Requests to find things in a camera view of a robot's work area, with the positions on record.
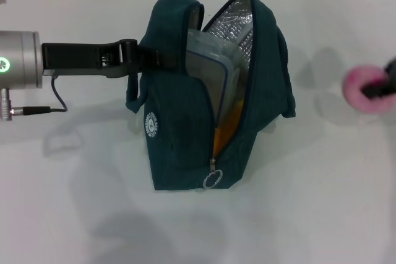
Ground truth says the clear food container blue seal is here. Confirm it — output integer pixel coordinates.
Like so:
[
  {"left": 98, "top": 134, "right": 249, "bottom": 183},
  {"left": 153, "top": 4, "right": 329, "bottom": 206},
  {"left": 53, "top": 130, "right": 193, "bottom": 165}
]
[{"left": 185, "top": 28, "right": 249, "bottom": 129}]

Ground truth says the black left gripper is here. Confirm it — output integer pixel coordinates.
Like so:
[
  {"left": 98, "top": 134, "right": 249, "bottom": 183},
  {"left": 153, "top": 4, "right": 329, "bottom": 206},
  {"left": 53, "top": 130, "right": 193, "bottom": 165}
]
[{"left": 41, "top": 38, "right": 181, "bottom": 74}]

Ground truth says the pink toy peach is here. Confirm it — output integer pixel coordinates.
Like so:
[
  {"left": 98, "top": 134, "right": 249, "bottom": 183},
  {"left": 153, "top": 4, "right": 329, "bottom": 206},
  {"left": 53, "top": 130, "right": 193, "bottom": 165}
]
[{"left": 341, "top": 63, "right": 392, "bottom": 114}]

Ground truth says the dark teal insulated lunch bag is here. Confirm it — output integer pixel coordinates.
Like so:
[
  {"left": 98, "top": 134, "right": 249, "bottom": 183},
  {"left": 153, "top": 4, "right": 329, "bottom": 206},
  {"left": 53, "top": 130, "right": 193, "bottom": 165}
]
[{"left": 125, "top": 0, "right": 298, "bottom": 192}]

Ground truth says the yellow banana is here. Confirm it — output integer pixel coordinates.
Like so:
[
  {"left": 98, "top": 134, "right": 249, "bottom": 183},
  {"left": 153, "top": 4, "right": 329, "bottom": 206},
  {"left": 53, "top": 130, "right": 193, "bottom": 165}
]
[{"left": 212, "top": 96, "right": 246, "bottom": 157}]

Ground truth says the left arm cable with plug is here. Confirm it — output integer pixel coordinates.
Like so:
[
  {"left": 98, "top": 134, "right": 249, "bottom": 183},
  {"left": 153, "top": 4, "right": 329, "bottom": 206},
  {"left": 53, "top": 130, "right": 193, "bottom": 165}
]
[{"left": 9, "top": 74, "right": 69, "bottom": 116}]

